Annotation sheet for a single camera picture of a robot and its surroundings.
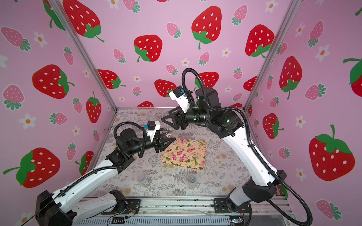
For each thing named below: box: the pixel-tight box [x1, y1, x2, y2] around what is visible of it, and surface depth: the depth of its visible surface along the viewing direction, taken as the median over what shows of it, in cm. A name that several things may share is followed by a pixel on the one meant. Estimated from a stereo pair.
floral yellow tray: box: [160, 137, 208, 170], surface depth 95 cm
